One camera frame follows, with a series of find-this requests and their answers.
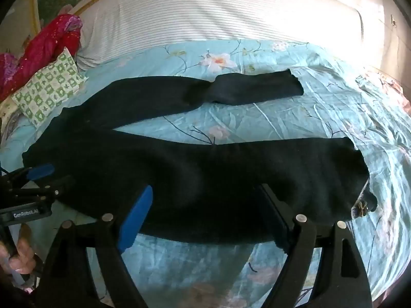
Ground black pants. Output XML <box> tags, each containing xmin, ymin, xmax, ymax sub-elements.
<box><xmin>22</xmin><ymin>68</ymin><xmax>370</xmax><ymax>254</ymax></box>

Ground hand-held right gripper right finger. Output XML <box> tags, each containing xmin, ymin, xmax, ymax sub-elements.
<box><xmin>257</xmin><ymin>183</ymin><xmax>375</xmax><ymax>308</ymax></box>

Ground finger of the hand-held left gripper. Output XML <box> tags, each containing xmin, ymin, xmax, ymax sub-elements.
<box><xmin>6</xmin><ymin>163</ymin><xmax>56</xmax><ymax>187</ymax></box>
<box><xmin>10</xmin><ymin>175</ymin><xmax>75</xmax><ymax>201</ymax></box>

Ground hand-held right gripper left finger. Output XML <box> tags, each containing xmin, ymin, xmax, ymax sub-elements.
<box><xmin>32</xmin><ymin>185</ymin><xmax>154</xmax><ymax>308</ymax></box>

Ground small grey cloth with bow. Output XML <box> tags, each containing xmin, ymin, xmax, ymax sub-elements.
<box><xmin>350</xmin><ymin>188</ymin><xmax>378</xmax><ymax>220</ymax></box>

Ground green checked pillow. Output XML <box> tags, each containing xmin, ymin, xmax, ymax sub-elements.
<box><xmin>11</xmin><ymin>46</ymin><xmax>88</xmax><ymax>127</ymax></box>

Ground white striped pillow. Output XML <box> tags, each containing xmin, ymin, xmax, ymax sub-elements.
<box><xmin>72</xmin><ymin>0</ymin><xmax>365</xmax><ymax>71</ymax></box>

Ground person's left hand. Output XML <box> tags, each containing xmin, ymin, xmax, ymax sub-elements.
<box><xmin>0</xmin><ymin>224</ymin><xmax>36</xmax><ymax>275</ymax></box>

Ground red quilt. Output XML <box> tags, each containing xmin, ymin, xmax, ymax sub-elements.
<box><xmin>0</xmin><ymin>13</ymin><xmax>83</xmax><ymax>101</ymax></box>

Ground blue floral bed sheet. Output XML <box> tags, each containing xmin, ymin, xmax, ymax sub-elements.
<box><xmin>0</xmin><ymin>38</ymin><xmax>411</xmax><ymax>308</ymax></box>

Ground cream floral cloth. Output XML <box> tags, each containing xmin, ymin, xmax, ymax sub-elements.
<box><xmin>0</xmin><ymin>98</ymin><xmax>23</xmax><ymax>142</ymax></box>

